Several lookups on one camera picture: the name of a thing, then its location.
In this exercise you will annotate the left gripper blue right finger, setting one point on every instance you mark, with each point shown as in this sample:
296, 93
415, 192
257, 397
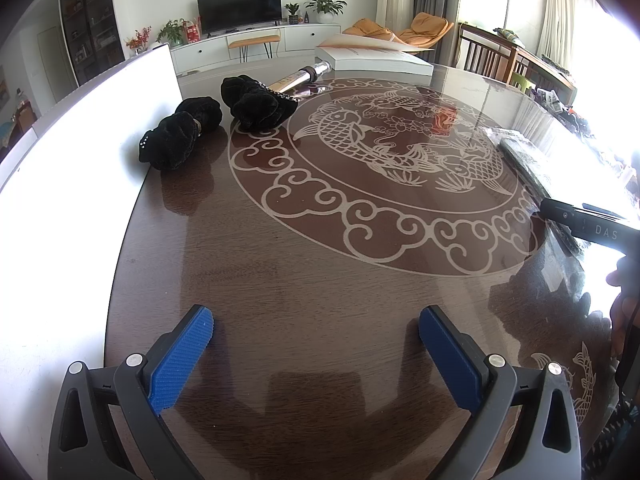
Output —
545, 441

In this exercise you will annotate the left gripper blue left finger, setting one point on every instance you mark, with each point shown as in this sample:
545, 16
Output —
85, 443

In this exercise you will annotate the clear bag dark cloth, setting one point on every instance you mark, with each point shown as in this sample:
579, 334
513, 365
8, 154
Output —
572, 174

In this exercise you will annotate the black velvet scrunchie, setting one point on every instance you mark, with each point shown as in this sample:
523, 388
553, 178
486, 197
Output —
171, 142
254, 106

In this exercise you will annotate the person's right hand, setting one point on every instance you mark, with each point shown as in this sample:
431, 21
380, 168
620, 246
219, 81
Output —
625, 274

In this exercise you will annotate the wooden dining chair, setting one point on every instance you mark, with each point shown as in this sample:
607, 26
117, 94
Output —
485, 53

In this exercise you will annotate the large white box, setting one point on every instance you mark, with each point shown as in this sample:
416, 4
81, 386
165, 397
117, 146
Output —
64, 213

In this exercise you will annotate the orange lounge chair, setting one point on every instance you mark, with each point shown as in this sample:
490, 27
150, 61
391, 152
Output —
423, 33

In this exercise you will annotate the flat white gift box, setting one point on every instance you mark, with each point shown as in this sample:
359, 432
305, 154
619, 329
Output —
350, 53

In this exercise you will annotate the gold cosmetic tube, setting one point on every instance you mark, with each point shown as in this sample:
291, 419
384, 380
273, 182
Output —
306, 75

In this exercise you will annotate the green potted plant right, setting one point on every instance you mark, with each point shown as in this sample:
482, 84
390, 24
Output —
327, 10

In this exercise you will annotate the green potted plant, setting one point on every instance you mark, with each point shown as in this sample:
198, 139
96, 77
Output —
173, 33
327, 10

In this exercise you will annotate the small potted plant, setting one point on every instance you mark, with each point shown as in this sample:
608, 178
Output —
293, 16

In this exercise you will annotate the wooden bench stool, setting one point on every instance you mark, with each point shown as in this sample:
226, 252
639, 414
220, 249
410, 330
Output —
243, 46

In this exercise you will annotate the red flower vase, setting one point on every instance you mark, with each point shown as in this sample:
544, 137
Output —
140, 41

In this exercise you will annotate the black flat television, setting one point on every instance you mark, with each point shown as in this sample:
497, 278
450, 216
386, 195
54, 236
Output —
222, 15

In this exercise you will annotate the white tv cabinet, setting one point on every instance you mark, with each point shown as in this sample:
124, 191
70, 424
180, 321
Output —
213, 52

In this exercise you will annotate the green potted plant left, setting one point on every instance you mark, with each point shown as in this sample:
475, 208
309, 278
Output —
173, 33

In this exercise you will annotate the dark display cabinet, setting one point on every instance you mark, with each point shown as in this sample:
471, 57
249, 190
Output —
91, 37

